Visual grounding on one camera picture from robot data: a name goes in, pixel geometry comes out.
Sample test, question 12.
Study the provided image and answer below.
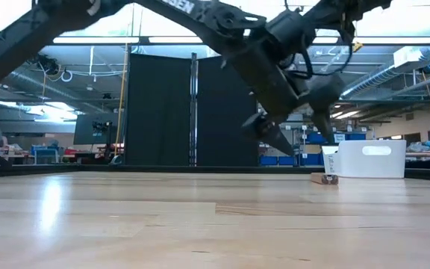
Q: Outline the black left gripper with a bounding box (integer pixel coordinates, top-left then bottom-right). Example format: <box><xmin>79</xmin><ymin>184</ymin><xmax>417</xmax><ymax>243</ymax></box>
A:
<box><xmin>222</xmin><ymin>40</ymin><xmax>346</xmax><ymax>157</ymax></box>

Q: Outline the brown block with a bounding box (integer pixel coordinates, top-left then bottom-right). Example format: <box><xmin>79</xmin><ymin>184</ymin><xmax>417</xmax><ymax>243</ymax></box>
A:
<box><xmin>310</xmin><ymin>172</ymin><xmax>340</xmax><ymax>186</ymax></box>

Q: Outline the white plastic bin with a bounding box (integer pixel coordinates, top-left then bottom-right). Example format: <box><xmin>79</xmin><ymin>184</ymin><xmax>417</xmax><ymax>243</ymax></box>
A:
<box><xmin>321</xmin><ymin>140</ymin><xmax>407</xmax><ymax>179</ymax></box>

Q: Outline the black folding partition screen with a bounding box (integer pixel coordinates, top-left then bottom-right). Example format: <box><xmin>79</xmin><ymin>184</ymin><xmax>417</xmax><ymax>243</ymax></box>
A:
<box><xmin>124</xmin><ymin>52</ymin><xmax>260</xmax><ymax>167</ymax></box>

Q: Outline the dark monitor screen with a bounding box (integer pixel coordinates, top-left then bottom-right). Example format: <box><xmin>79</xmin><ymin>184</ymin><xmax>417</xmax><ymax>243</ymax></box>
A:
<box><xmin>73</xmin><ymin>113</ymin><xmax>125</xmax><ymax>146</ymax></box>

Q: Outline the black ceiling-hung device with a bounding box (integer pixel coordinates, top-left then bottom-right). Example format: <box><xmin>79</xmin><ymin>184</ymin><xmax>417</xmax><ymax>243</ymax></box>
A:
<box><xmin>31</xmin><ymin>54</ymin><xmax>60</xmax><ymax>75</ymax></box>

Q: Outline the blue crate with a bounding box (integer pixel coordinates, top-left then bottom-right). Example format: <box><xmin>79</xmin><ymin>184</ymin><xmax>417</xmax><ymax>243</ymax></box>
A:
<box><xmin>31</xmin><ymin>145</ymin><xmax>60</xmax><ymax>164</ymax></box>

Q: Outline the black metal table frame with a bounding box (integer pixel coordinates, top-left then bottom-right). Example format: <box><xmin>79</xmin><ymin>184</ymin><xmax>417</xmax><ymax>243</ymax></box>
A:
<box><xmin>0</xmin><ymin>163</ymin><xmax>430</xmax><ymax>182</ymax></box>

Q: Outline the silver ventilation duct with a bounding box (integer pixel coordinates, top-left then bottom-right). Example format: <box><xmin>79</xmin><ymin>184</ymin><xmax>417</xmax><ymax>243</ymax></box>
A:
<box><xmin>0</xmin><ymin>61</ymin><xmax>100</xmax><ymax>109</ymax></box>
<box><xmin>341</xmin><ymin>46</ymin><xmax>430</xmax><ymax>98</ymax></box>

